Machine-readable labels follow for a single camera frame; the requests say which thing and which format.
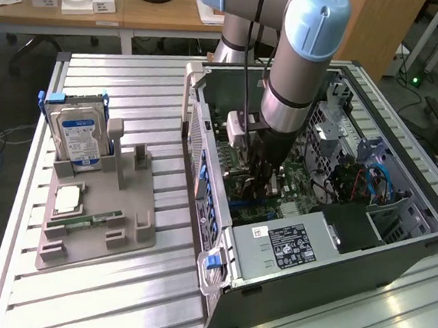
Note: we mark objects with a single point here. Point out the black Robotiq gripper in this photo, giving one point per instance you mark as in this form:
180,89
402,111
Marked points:
276,150

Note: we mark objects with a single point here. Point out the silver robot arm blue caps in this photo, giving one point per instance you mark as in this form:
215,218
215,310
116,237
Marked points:
296,75

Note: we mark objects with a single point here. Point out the green motherboard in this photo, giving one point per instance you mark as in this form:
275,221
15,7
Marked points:
301,183

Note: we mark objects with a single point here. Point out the metal drive cage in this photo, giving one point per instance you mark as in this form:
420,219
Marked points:
329,131

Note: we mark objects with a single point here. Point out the black RAM slots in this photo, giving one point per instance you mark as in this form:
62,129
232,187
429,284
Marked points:
220,127

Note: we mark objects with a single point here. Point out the blue expansion slot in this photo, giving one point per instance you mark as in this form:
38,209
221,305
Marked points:
242,204

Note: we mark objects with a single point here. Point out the grey power supply unit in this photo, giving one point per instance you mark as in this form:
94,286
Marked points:
273,249

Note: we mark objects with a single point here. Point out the black plastic shroud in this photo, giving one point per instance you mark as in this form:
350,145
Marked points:
351,225

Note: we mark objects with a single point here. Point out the blue case latch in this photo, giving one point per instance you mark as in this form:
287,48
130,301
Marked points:
211,263

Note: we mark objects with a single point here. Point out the metal disk bay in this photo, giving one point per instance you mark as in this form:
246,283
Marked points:
394,221

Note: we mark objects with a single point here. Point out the open black PC case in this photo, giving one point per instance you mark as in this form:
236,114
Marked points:
347,275

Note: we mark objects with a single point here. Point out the white paper stack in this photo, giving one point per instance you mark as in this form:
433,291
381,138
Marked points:
209,17

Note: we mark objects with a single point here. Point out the device with green light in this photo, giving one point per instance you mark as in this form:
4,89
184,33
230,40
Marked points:
415,80

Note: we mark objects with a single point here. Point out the wooden cabinet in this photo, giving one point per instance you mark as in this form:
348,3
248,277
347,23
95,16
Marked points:
376,28

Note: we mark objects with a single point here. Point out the wooden desk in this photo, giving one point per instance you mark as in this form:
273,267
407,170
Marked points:
147,16

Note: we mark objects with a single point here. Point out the hard disk with blue carrier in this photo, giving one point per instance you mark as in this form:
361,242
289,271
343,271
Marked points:
77,136

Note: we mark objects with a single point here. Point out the green RAM stick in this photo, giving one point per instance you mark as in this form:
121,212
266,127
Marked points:
83,220

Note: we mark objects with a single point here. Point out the grey parts rack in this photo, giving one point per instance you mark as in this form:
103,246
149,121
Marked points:
93,245

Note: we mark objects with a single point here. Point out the silver CPU chip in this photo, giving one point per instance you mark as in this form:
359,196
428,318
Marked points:
67,200

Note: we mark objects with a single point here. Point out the small white labelled box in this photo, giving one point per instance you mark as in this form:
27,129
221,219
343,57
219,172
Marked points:
103,2

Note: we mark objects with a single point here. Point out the white box with round dish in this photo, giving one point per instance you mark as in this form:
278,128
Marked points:
77,2

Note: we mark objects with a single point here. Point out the black office chair base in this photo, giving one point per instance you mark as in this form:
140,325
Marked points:
33,50

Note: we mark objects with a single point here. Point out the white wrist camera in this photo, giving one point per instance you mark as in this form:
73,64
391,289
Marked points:
239,131

